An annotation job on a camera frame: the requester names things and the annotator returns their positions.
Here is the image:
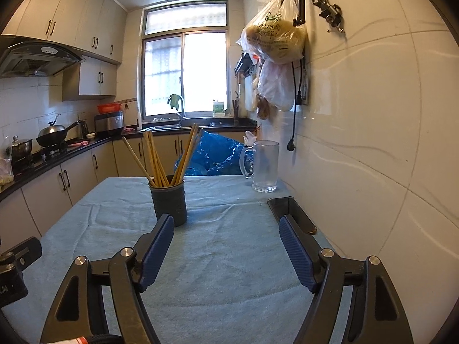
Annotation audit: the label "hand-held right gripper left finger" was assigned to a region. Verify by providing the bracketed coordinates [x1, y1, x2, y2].
[39, 213, 176, 344]

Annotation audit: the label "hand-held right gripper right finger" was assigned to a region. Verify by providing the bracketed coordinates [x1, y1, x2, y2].
[278, 214, 416, 344]

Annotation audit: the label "dark grey chopstick holder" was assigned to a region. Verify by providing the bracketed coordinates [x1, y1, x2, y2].
[149, 175, 188, 227]

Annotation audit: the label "bundle of wooden chopsticks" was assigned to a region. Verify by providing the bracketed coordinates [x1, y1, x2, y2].
[121, 122, 200, 188]

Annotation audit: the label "black rectangular tray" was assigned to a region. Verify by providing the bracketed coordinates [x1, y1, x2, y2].
[267, 196, 318, 235]

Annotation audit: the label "light blue towel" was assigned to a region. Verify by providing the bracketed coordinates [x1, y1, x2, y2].
[0, 175, 354, 344]

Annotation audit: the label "glass mug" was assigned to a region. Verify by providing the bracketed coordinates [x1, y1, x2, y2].
[239, 140, 280, 193]

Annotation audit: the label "clear bag with food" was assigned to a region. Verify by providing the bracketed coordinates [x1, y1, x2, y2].
[0, 136, 15, 187]

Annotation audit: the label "beige lower kitchen cabinets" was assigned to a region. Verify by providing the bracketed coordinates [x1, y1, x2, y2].
[0, 134, 257, 255]

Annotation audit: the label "beige kitchen cabinets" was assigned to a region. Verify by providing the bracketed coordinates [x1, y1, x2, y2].
[0, 0, 128, 101]
[0, 134, 257, 255]

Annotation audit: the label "blue plastic bag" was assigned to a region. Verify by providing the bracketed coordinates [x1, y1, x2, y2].
[174, 131, 252, 177]

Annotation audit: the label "steel sink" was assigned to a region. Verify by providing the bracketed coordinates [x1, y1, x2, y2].
[140, 118, 216, 131]

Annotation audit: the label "black kitchen countertop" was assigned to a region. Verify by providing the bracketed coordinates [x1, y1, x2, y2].
[0, 116, 257, 201]

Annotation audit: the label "steel cooking pot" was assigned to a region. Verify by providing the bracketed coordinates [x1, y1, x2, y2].
[10, 135, 34, 162]

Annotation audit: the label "gas stove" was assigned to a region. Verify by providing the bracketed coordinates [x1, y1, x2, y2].
[11, 145, 69, 173]

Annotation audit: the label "silver rice cooker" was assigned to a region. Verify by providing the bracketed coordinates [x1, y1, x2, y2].
[94, 111, 125, 137]

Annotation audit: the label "black wok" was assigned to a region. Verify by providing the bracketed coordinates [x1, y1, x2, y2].
[37, 121, 81, 147]

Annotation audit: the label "steel wok lid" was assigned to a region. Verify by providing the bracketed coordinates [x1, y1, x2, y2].
[38, 114, 67, 137]

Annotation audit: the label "white cutting board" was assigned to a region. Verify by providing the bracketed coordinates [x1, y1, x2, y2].
[244, 75, 257, 111]

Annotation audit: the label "cluster of clear plastic bags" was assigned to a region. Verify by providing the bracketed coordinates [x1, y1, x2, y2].
[253, 61, 296, 120]

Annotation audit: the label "kitchen window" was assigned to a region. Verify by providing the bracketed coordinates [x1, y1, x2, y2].
[138, 2, 230, 122]

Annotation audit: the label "plastic bag with yellow contents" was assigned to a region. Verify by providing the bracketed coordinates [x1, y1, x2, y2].
[237, 0, 309, 65]

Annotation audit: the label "range hood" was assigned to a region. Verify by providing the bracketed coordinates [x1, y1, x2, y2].
[0, 41, 85, 79]

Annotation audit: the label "beige upper kitchen cabinets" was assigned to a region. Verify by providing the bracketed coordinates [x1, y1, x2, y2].
[0, 0, 128, 101]

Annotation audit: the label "black power cable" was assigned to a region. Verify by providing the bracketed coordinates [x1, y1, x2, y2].
[287, 59, 304, 153]

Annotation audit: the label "wall outlet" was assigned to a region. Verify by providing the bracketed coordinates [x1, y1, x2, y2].
[299, 68, 310, 106]

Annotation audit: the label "black wall shelf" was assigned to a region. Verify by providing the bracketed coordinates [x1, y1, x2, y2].
[235, 53, 259, 77]

